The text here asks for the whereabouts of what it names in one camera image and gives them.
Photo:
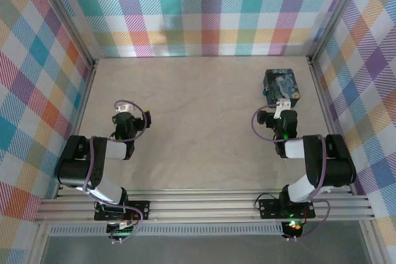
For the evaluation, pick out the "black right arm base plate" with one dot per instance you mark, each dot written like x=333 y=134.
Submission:
x=269 y=208

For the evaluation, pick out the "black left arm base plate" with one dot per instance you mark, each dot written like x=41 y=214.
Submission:
x=139 y=210

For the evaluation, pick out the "starry night print box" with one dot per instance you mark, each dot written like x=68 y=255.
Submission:
x=281 y=84

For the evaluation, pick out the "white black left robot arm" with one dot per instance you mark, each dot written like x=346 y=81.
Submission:
x=77 y=168

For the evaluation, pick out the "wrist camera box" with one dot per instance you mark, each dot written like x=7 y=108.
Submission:
x=283 y=104
x=123 y=108

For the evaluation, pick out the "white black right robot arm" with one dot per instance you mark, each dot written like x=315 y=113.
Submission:
x=337 y=168

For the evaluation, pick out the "right controller board with leds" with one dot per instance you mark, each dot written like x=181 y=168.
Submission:
x=294 y=227

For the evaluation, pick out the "aluminium corner post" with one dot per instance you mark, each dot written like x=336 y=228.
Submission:
x=68 y=19
x=336 y=13

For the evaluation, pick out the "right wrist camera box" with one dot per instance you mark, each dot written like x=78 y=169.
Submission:
x=283 y=104

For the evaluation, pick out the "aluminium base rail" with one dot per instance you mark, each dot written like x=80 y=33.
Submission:
x=201 y=208

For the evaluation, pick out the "green left controller board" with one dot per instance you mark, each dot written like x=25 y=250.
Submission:
x=122 y=230

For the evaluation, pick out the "aluminium frame leg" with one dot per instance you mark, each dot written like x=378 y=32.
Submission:
x=372 y=242
x=38 y=245

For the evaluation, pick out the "aluminium side rail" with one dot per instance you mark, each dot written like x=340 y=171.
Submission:
x=76 y=128
x=323 y=100

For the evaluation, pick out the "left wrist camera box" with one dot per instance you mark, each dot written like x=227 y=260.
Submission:
x=123 y=108

